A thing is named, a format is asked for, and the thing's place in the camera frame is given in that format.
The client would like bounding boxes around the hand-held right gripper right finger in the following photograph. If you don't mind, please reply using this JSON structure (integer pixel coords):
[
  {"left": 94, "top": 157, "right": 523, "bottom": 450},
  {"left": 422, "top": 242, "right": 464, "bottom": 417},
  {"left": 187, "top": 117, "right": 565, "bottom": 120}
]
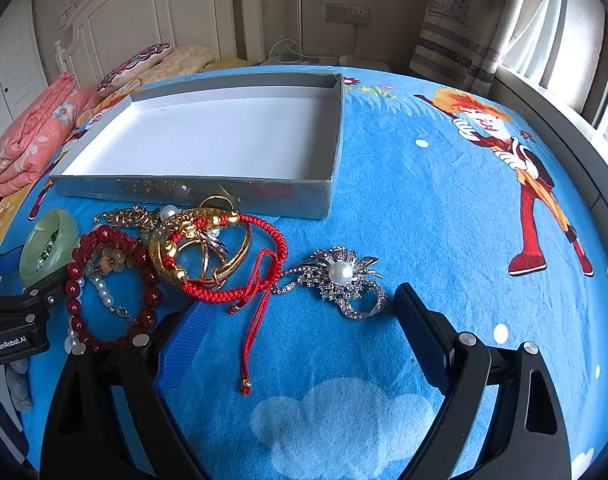
[{"left": 394, "top": 282, "right": 572, "bottom": 480}]

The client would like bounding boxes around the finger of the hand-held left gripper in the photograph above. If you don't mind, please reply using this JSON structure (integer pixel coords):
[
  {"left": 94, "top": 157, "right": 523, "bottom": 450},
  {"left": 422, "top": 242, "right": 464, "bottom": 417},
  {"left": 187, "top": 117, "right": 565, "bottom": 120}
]
[
  {"left": 0, "top": 272, "right": 71, "bottom": 328},
  {"left": 0, "top": 245, "right": 26, "bottom": 286}
]

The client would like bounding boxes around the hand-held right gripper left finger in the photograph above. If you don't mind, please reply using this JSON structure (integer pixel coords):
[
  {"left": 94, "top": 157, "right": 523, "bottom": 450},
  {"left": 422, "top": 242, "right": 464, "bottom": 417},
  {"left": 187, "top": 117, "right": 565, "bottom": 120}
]
[{"left": 41, "top": 304, "right": 220, "bottom": 480}]

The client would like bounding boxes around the dark red bead bracelet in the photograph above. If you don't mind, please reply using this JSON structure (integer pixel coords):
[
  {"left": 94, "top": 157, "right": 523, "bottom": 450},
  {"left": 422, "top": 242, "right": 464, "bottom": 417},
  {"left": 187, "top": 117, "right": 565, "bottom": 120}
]
[{"left": 65, "top": 225, "right": 160, "bottom": 353}]

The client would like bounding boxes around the green jade bangle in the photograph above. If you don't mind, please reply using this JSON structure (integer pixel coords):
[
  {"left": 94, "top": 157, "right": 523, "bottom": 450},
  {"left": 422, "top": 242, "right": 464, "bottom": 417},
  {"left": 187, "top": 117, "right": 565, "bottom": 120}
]
[{"left": 19, "top": 208, "right": 80, "bottom": 291}]

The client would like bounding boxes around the pearl and silver chain bracelet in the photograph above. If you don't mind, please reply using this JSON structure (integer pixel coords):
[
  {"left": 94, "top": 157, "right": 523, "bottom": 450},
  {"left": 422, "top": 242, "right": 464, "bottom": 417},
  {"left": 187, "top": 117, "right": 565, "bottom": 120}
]
[{"left": 66, "top": 272, "right": 141, "bottom": 352}]

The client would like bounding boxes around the gold bangle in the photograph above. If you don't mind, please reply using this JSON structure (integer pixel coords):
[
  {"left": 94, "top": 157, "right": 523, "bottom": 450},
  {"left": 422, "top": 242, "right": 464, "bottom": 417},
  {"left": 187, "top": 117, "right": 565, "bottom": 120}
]
[{"left": 149, "top": 205, "right": 253, "bottom": 288}]

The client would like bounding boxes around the silver pearl brooch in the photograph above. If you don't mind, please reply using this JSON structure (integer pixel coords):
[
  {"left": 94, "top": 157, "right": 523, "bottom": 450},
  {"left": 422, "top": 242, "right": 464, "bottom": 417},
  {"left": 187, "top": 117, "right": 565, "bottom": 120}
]
[{"left": 273, "top": 246, "right": 389, "bottom": 321}]

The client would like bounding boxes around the gold filigree hairpin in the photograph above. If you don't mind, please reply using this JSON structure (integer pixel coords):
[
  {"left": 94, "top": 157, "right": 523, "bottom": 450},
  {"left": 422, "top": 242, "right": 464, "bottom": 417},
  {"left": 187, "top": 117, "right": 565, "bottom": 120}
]
[{"left": 94, "top": 205, "right": 163, "bottom": 232}]

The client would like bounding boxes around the red cord bracelet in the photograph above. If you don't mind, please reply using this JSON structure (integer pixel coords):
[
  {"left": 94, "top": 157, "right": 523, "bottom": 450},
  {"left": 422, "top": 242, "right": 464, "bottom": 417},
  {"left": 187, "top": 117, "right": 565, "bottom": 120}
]
[{"left": 166, "top": 212, "right": 290, "bottom": 396}]

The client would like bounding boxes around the gold finger ring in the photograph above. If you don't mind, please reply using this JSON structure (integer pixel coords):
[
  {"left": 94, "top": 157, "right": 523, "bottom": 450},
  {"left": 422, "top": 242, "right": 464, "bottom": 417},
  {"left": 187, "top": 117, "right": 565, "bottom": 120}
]
[{"left": 199, "top": 194, "right": 238, "bottom": 211}]

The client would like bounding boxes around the grey cardboard box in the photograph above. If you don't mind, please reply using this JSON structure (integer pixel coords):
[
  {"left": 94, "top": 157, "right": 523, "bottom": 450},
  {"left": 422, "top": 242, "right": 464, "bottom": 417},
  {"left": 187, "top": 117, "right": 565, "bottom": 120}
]
[{"left": 49, "top": 72, "right": 345, "bottom": 221}]

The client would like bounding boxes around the person's left hand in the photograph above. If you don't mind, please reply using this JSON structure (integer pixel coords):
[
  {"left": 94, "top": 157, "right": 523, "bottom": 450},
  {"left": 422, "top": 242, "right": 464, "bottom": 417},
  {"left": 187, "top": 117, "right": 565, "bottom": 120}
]
[{"left": 5, "top": 359, "right": 33, "bottom": 413}]

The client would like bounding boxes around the blue cartoon printed blanket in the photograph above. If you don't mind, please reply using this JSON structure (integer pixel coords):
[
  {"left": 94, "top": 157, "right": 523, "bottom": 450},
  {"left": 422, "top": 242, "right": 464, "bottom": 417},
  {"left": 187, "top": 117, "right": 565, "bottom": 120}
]
[{"left": 21, "top": 62, "right": 608, "bottom": 480}]

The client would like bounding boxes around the pink floral quilt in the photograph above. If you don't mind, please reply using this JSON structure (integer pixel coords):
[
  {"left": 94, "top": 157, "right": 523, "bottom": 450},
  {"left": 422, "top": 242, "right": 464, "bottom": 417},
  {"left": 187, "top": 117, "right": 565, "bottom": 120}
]
[{"left": 0, "top": 72, "right": 103, "bottom": 199}]

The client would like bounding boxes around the white wardrobe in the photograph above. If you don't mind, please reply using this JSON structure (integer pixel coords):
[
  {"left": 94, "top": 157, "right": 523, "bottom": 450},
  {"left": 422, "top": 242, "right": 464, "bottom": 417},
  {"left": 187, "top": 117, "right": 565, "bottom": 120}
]
[{"left": 0, "top": 0, "right": 51, "bottom": 161}]

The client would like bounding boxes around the embroidered floral pillow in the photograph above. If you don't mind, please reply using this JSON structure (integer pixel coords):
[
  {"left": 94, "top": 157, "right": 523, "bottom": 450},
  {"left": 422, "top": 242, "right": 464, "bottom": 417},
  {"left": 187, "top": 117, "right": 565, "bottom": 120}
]
[{"left": 96, "top": 42, "right": 173, "bottom": 94}]

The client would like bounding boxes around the pale yellow pillow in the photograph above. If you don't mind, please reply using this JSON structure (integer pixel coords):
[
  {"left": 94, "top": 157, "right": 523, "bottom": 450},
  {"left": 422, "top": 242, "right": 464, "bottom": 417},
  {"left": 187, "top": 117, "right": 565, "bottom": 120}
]
[{"left": 134, "top": 45, "right": 215, "bottom": 87}]

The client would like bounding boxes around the white wooden headboard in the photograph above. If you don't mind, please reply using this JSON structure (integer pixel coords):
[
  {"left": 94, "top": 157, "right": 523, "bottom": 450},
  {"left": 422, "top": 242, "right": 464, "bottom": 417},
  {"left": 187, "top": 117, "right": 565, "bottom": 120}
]
[{"left": 54, "top": 0, "right": 263, "bottom": 86}]

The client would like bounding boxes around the white nightstand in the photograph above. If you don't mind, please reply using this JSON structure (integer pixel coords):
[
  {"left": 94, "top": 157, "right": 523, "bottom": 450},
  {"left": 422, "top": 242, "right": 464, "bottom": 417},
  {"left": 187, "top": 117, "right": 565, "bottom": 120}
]
[{"left": 258, "top": 54, "right": 391, "bottom": 69}]

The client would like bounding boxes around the printed striped curtain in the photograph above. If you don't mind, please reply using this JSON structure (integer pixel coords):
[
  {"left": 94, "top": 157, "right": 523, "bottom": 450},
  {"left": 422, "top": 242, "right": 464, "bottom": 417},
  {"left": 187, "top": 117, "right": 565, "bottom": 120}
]
[{"left": 409, "top": 0, "right": 566, "bottom": 97}]

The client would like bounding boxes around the paper sheet on wall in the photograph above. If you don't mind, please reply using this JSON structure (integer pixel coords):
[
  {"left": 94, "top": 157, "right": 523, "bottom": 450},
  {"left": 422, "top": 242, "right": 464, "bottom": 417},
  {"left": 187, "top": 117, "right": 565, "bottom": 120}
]
[{"left": 56, "top": 0, "right": 78, "bottom": 29}]

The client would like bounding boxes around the window frame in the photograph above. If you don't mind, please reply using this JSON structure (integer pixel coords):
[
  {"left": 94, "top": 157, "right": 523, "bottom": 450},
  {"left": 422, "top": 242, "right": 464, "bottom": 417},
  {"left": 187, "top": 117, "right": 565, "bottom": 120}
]
[{"left": 498, "top": 0, "right": 608, "bottom": 161}]

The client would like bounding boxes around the white cable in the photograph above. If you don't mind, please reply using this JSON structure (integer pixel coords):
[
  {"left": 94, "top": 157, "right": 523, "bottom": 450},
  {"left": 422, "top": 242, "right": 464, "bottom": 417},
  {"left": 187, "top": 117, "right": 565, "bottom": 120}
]
[{"left": 268, "top": 24, "right": 361, "bottom": 62}]

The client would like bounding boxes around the grey wall socket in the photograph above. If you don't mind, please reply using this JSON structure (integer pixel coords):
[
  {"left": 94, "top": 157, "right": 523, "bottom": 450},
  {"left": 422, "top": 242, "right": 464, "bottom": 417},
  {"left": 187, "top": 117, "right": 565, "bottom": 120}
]
[{"left": 325, "top": 2, "right": 371, "bottom": 27}]

